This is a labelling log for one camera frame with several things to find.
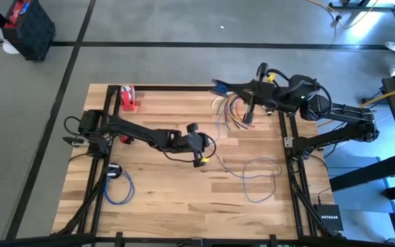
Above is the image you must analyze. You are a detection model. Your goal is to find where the black wire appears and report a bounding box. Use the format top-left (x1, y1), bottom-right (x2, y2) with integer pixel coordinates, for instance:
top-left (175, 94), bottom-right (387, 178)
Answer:
top-left (231, 115), bottom-right (255, 131)

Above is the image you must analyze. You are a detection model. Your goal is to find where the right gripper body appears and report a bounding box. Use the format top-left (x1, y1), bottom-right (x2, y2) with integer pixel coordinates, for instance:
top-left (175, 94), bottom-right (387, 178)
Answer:
top-left (241, 62), bottom-right (283, 124)

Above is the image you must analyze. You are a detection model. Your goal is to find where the yellow hanging cord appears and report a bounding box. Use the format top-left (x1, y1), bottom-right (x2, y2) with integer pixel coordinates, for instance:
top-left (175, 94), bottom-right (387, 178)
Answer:
top-left (320, 81), bottom-right (395, 128)

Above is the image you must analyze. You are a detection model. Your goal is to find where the blue ethernet cable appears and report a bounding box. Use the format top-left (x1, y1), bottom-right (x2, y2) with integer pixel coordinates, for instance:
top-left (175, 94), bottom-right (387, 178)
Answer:
top-left (213, 80), bottom-right (283, 204)
top-left (104, 170), bottom-right (136, 206)

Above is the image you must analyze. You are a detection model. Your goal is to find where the yellow extension cord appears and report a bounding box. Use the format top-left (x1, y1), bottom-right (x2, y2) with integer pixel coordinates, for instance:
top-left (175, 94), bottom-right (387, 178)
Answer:
top-left (306, 0), bottom-right (381, 31)

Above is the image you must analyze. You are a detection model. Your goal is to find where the black Netgear network switch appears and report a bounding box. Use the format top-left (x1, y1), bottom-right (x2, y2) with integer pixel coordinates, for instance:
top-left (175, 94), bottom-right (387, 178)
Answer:
top-left (313, 204), bottom-right (345, 233)

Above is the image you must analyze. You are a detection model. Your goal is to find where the red tape dispenser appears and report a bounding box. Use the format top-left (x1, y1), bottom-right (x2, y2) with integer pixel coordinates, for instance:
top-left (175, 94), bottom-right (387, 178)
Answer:
top-left (119, 84), bottom-right (137, 113)

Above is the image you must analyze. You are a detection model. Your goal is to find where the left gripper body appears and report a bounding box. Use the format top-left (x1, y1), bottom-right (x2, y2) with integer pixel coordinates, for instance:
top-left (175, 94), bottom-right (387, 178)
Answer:
top-left (182, 122), bottom-right (211, 168)

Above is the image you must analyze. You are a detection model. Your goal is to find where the black aluminium table frame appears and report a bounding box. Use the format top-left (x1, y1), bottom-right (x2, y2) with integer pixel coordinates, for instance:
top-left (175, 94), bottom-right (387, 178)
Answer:
top-left (0, 84), bottom-right (395, 247)

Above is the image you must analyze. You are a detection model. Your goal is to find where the black crate with red top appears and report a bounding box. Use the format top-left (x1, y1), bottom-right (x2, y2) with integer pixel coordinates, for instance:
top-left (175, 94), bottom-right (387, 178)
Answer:
top-left (1, 0), bottom-right (57, 62)

